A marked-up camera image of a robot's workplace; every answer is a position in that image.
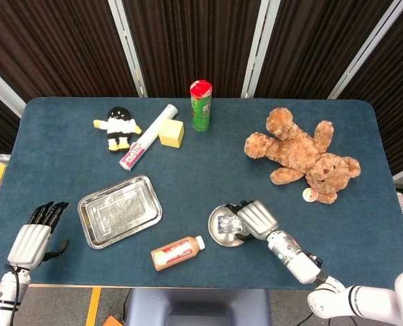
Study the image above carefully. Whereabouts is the green chips can red lid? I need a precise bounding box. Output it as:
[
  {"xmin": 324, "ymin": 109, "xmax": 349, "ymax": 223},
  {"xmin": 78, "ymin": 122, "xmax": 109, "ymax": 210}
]
[{"xmin": 189, "ymin": 79, "xmax": 213, "ymax": 132}]

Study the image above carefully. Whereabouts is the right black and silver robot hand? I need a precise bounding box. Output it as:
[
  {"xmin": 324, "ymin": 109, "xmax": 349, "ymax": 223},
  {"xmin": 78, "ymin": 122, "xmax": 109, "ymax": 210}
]
[{"xmin": 225, "ymin": 200, "xmax": 279, "ymax": 242}]

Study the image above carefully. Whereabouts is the brown drink bottle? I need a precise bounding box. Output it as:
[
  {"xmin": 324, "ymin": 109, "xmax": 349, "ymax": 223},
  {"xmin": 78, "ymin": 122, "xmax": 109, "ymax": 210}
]
[{"xmin": 150, "ymin": 235, "xmax": 206, "ymax": 272}]

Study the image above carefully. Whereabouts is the round steel plate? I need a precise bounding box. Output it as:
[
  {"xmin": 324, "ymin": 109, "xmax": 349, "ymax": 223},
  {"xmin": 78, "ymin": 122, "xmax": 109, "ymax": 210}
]
[{"xmin": 208, "ymin": 203, "xmax": 253, "ymax": 248}]

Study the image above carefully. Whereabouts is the rectangular steel tray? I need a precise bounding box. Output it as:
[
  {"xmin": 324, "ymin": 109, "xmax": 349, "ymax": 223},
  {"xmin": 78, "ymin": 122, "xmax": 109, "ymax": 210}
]
[{"xmin": 77, "ymin": 174, "xmax": 164, "ymax": 250}]

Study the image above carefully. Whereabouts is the blue table mat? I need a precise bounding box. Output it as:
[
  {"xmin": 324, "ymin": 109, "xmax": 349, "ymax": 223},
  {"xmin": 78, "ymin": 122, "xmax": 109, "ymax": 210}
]
[{"xmin": 0, "ymin": 96, "xmax": 403, "ymax": 293}]

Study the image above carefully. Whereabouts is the white plastic wrap roll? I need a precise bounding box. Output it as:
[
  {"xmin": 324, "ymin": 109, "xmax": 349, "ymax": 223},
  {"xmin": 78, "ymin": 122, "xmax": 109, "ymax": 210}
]
[{"xmin": 119, "ymin": 103, "xmax": 178, "ymax": 172}]

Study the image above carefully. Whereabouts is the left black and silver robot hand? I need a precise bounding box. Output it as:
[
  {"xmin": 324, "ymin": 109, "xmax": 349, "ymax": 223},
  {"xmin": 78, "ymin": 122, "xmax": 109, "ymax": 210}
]
[{"xmin": 7, "ymin": 201, "xmax": 70, "ymax": 271}]

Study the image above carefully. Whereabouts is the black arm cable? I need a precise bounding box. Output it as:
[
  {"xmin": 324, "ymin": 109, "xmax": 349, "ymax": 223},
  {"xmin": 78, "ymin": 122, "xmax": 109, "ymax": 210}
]
[{"xmin": 4, "ymin": 264, "xmax": 21, "ymax": 322}]

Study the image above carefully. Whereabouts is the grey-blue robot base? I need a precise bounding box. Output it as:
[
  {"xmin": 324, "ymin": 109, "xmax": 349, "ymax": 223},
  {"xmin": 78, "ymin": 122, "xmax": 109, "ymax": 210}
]
[{"xmin": 125, "ymin": 288, "xmax": 272, "ymax": 326}]

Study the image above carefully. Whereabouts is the clear plastic water bottle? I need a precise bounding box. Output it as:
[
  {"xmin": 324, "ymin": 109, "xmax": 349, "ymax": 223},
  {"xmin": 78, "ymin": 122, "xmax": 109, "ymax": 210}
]
[{"xmin": 217, "ymin": 213, "xmax": 248, "ymax": 235}]

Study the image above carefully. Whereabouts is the white partition post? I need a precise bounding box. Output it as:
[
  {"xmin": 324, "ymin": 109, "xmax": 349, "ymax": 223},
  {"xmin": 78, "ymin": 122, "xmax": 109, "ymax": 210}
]
[
  {"xmin": 108, "ymin": 0, "xmax": 149, "ymax": 98},
  {"xmin": 0, "ymin": 60, "xmax": 26, "ymax": 118},
  {"xmin": 328, "ymin": 0, "xmax": 403, "ymax": 100},
  {"xmin": 241, "ymin": 0, "xmax": 281, "ymax": 99}
]

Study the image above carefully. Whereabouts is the round paper tag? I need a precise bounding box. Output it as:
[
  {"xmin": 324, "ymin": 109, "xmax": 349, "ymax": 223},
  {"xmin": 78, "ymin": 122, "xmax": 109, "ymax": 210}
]
[{"xmin": 302, "ymin": 187, "xmax": 318, "ymax": 204}]

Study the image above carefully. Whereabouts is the black and white plush doll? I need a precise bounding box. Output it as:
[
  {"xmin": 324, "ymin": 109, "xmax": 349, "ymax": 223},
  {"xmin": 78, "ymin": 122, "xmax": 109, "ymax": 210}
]
[{"xmin": 93, "ymin": 106, "xmax": 143, "ymax": 152}]

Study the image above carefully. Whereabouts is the yellow sponge block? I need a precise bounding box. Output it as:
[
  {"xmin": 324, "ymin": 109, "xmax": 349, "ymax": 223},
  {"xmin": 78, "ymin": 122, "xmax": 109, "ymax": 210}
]
[{"xmin": 158, "ymin": 118, "xmax": 185, "ymax": 149}]

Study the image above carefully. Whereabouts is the brown teddy bear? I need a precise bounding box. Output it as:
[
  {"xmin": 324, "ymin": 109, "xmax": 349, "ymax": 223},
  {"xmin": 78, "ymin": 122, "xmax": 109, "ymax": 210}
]
[{"xmin": 244, "ymin": 107, "xmax": 362, "ymax": 205}]

